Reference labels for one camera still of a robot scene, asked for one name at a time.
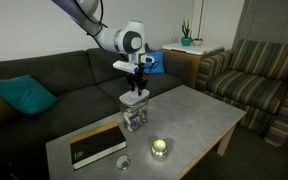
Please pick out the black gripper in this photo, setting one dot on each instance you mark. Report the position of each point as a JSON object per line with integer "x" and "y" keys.
{"x": 137, "y": 80}

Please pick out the white container lid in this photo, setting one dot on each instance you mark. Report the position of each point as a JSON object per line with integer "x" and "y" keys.
{"x": 132, "y": 97}

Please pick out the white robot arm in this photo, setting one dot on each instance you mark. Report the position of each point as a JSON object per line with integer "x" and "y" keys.
{"x": 129, "y": 40}

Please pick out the round clear jar lid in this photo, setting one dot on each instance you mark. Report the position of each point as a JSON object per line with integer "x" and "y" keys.
{"x": 123, "y": 162}

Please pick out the blue cushion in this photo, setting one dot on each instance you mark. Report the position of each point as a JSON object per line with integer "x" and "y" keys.
{"x": 158, "y": 66}

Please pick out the clear glass container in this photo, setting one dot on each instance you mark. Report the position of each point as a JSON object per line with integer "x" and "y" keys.
{"x": 135, "y": 116}

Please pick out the dark grey sofa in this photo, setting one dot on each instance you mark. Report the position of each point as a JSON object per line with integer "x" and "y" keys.
{"x": 87, "y": 88}

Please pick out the wooden side cabinet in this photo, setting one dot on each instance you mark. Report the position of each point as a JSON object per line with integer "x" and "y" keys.
{"x": 185, "y": 66}

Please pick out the teal plant pot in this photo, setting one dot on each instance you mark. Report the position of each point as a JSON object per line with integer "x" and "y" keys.
{"x": 186, "y": 41}

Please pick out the glass candle jar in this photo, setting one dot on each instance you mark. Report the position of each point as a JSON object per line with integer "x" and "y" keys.
{"x": 159, "y": 149}

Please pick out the teal cushion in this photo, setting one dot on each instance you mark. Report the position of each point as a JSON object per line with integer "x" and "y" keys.
{"x": 27, "y": 95}

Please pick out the striped armchair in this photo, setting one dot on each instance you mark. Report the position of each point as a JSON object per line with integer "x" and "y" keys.
{"x": 253, "y": 77}

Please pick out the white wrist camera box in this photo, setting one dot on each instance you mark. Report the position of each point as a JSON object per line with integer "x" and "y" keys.
{"x": 126, "y": 66}

